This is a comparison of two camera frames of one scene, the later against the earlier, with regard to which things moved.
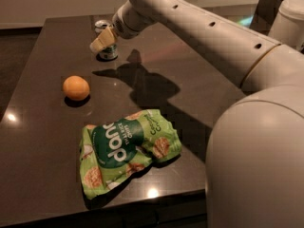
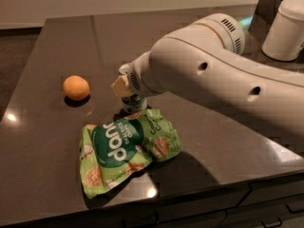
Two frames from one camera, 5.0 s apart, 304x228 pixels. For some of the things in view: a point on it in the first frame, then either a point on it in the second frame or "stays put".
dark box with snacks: x=268 y=7 stays put
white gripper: x=121 y=27 -> x=135 y=78
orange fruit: x=76 y=88 stays put
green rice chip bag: x=113 y=150 stays put
